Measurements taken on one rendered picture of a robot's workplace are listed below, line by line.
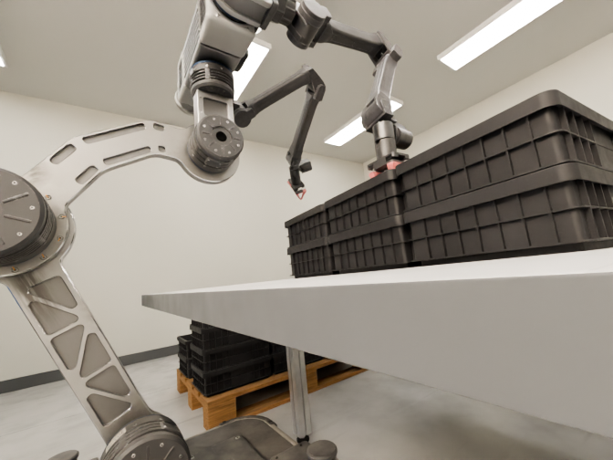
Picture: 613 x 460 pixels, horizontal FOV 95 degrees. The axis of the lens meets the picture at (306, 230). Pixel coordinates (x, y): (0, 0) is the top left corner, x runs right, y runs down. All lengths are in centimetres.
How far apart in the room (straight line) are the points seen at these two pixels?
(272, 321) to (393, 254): 50
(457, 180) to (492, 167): 6
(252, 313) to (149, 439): 56
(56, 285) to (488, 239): 93
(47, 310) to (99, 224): 281
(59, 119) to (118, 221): 120
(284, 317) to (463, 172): 47
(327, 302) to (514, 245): 43
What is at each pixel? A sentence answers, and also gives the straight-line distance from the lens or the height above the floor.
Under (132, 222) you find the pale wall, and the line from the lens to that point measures 369.
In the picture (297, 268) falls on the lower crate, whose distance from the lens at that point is 108.
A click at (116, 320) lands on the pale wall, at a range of 361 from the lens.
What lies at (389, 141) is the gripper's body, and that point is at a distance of 84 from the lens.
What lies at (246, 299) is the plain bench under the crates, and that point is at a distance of 26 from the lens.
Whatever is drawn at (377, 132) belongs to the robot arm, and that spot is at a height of 108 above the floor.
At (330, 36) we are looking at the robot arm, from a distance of 106.
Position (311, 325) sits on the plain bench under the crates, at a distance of 18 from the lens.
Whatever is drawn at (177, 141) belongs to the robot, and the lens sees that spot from 99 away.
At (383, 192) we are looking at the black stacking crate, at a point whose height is 88.
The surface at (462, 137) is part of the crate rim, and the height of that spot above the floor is 92.
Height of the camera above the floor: 71
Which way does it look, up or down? 9 degrees up
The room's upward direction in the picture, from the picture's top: 6 degrees counter-clockwise
